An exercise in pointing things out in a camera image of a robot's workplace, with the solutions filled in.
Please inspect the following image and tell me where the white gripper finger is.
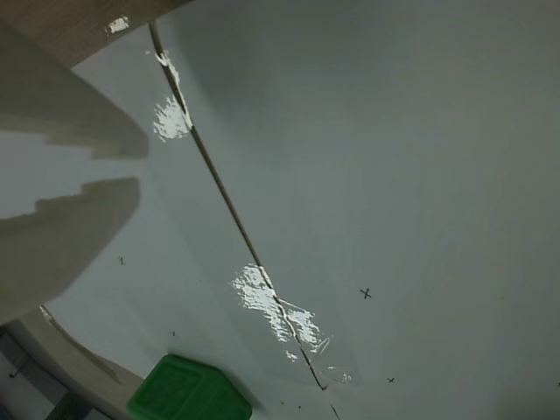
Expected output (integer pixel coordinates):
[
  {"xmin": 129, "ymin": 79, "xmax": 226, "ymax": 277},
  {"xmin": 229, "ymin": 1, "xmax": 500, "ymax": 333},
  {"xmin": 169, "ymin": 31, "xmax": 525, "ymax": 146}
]
[
  {"xmin": 0, "ymin": 176, "xmax": 142, "ymax": 327},
  {"xmin": 0, "ymin": 17, "xmax": 151, "ymax": 160}
]

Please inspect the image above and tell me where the white paper sheet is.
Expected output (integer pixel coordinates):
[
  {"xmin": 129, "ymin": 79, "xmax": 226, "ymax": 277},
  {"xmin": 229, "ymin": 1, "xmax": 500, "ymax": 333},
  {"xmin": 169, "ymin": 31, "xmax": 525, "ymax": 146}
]
[
  {"xmin": 0, "ymin": 20, "xmax": 340, "ymax": 420},
  {"xmin": 148, "ymin": 0, "xmax": 560, "ymax": 420}
]

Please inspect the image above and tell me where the green cube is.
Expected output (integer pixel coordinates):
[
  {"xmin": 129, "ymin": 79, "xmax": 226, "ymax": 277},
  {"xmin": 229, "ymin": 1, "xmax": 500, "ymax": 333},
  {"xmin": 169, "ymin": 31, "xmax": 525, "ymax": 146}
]
[{"xmin": 126, "ymin": 353, "xmax": 255, "ymax": 420}]

